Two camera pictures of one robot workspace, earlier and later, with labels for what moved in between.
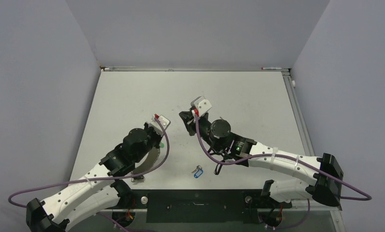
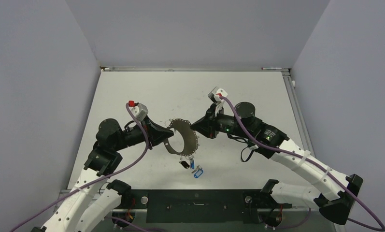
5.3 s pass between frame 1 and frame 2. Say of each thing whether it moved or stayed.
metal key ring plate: moved
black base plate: stayed
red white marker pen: stayed
